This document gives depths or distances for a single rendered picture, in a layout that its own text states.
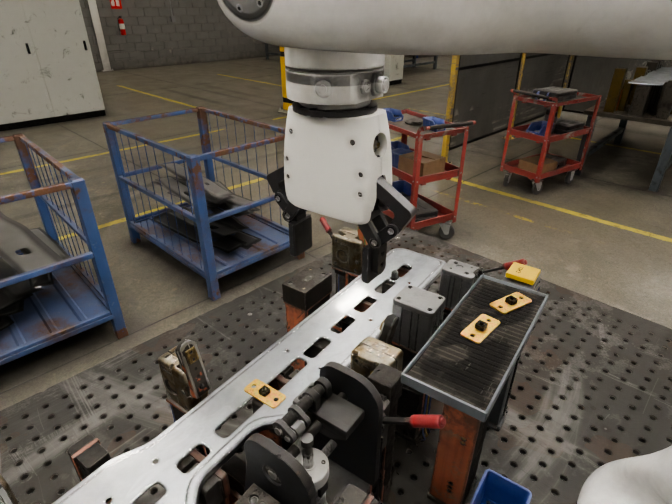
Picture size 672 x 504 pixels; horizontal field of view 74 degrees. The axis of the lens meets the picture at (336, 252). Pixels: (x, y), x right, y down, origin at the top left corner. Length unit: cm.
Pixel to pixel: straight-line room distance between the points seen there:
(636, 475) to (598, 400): 94
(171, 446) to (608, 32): 83
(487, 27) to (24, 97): 839
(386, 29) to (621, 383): 144
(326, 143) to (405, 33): 14
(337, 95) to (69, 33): 839
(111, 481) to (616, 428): 119
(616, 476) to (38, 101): 848
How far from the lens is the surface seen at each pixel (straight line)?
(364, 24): 28
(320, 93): 37
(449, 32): 29
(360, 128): 38
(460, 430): 97
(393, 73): 1133
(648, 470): 56
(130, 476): 89
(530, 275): 107
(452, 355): 80
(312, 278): 122
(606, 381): 160
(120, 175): 373
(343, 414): 69
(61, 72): 868
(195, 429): 91
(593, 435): 142
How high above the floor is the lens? 168
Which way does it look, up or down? 29 degrees down
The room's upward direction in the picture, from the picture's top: straight up
